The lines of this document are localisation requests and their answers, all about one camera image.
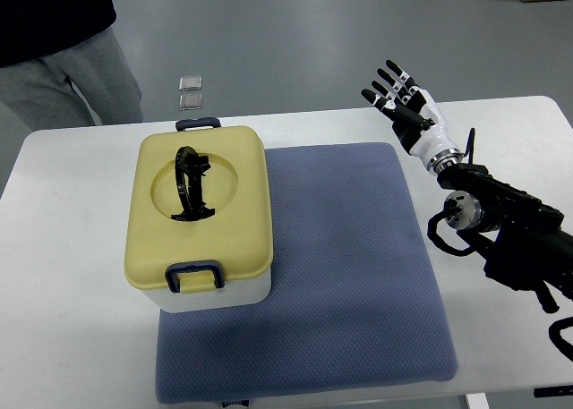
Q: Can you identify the rear dark blue latch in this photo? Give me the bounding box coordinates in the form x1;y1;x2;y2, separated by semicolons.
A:
175;117;221;132

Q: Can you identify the yellow box lid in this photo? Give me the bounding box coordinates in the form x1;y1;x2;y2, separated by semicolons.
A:
124;126;273;291

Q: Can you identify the white storage box base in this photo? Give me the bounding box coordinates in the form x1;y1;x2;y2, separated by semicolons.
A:
141;268;271;313

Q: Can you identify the dark blue latch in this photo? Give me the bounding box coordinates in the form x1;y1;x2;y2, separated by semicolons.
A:
165;260;226;294
175;117;221;132

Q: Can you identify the upper floor socket plate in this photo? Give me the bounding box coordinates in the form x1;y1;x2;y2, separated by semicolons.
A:
178;75;202;91

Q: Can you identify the blue-grey padded mat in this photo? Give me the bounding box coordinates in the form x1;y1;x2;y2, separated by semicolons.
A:
156;142;458;404

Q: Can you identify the front dark blue latch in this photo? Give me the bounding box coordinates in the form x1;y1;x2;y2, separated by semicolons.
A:
165;260;226;294

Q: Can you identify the person in grey trousers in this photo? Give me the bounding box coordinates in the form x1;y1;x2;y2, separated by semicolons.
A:
1;0;143;131

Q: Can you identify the black lid handle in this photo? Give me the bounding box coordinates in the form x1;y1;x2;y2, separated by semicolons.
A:
171;146;215;222

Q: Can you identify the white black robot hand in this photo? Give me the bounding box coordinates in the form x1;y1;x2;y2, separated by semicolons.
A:
361;60;464;175

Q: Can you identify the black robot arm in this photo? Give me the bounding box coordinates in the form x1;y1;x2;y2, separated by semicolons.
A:
427;161;572;313

